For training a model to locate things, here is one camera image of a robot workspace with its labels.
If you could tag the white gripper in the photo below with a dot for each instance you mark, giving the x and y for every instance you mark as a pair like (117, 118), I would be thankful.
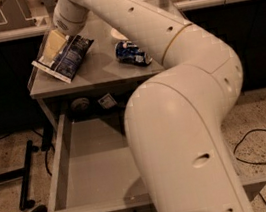
(66, 27)

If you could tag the blue chip bag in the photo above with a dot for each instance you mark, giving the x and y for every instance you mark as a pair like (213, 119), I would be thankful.
(67, 61)

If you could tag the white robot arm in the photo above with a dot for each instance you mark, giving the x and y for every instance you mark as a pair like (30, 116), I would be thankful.
(197, 65)

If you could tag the black items behind drawer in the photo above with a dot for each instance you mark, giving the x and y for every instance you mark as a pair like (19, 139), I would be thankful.
(84, 108)

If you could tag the grey open top drawer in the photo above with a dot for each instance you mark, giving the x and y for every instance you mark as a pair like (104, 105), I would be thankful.
(94, 178)

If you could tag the grey cabinet table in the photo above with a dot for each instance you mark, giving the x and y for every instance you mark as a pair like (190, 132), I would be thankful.
(100, 73)

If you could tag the white paper bowl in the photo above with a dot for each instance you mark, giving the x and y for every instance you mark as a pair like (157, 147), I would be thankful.
(117, 36)

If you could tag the blue soda can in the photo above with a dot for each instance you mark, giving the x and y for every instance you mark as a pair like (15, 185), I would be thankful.
(128, 53)

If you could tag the black metal stand leg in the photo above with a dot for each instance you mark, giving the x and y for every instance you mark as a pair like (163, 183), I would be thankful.
(23, 174)

